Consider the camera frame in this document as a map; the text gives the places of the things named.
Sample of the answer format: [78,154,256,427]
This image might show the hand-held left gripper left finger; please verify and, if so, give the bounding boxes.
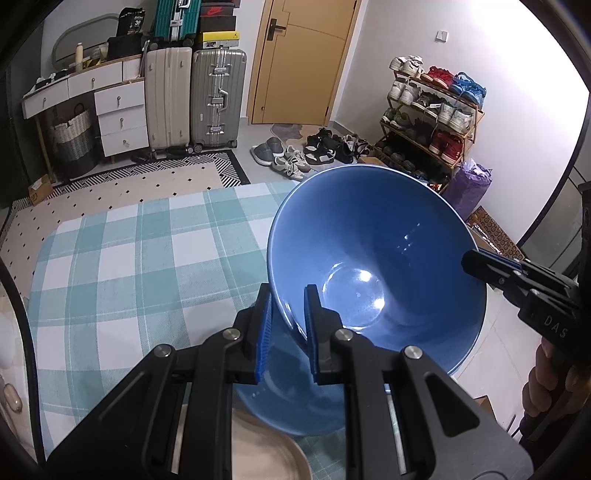
[46,282,274,480]

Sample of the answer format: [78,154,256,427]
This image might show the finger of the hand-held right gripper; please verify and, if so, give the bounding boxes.
[462,249,525,298]
[478,248,580,289]

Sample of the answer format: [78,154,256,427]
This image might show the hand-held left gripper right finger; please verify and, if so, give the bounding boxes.
[302,285,534,480]

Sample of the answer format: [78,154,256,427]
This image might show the cream ribbed plate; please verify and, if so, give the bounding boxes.
[231,406,315,480]

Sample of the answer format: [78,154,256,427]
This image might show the person's right hand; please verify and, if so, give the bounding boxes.
[522,344,591,418]

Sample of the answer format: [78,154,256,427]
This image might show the brown patterned cardboard box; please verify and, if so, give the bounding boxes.
[466,206,525,261]

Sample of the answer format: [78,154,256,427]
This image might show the purple bag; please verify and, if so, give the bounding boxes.
[445,159,492,222]

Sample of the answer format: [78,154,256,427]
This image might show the wooden shoe rack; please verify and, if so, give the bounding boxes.
[376,58,485,185]

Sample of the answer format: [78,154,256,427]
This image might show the collection of sneakers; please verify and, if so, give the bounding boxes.
[383,55,488,183]

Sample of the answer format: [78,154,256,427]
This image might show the scattered shoes and slippers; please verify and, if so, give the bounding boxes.
[250,128,370,178]

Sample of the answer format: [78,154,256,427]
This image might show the beige patterned rug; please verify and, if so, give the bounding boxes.
[0,150,252,259]

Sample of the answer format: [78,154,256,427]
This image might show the silver suitcase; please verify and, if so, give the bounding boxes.
[190,46,247,149]

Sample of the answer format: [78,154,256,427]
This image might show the cream suitcase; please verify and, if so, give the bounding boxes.
[144,44,193,151]

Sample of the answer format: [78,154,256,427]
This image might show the small beige case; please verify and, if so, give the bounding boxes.
[2,385,24,414]

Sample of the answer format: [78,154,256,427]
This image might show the small cardboard box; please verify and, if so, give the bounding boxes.
[28,175,54,206]

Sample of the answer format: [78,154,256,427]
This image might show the woven basket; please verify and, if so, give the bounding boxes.
[48,104,98,178]

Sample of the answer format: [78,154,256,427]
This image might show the white dresser with drawers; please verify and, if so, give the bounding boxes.
[22,54,149,160]

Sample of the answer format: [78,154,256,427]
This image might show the wooden door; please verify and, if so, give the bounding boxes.
[246,0,362,126]

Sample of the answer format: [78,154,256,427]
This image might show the yellow and black box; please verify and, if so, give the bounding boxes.
[198,31,241,49]

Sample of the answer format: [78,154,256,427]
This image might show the black bag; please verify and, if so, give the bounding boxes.
[108,34,141,61]

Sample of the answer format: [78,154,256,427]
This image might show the teal suitcase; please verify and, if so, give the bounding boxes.
[154,0,201,44]

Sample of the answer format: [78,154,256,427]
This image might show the black packet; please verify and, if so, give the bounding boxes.
[115,8,144,38]

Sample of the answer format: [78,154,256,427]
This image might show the oval mirror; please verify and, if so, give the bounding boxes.
[51,13,121,63]

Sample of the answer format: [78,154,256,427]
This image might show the black cable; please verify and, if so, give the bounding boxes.
[0,258,47,462]

